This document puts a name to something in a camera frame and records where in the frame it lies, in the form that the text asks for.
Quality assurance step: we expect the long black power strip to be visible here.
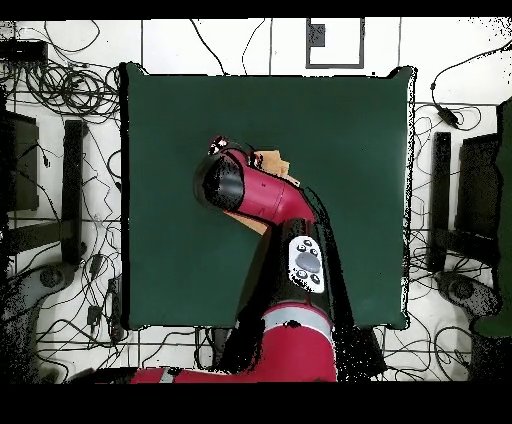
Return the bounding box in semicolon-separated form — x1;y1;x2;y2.
106;275;126;343

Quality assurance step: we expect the grey square floor frame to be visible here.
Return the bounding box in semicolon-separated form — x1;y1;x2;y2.
305;17;366;70

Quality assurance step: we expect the dark wheeled chair base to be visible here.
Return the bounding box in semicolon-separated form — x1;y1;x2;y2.
0;261;77;383
434;270;503;321

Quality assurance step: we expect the dark grey square patch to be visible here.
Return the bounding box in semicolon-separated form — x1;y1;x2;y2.
309;23;327;48

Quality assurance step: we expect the short black floor cable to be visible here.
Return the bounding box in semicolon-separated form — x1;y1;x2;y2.
241;18;267;76

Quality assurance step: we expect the black adapter cable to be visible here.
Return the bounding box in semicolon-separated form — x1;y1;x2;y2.
429;41;512;111

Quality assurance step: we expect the black power adapter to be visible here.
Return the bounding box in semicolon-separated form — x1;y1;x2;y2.
436;105;460;130

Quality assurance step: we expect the black floor box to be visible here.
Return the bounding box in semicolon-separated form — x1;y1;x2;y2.
351;326;388;378

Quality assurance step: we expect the tan terry towel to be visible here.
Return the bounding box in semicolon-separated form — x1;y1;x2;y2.
223;149;301;236

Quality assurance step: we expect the coil of black cables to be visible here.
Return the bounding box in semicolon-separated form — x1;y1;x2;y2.
23;59;121;123

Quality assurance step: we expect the dark green table cloth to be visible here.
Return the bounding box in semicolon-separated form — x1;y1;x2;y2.
119;61;419;331

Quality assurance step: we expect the long black floor cable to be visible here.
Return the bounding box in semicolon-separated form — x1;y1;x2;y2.
188;18;230;77

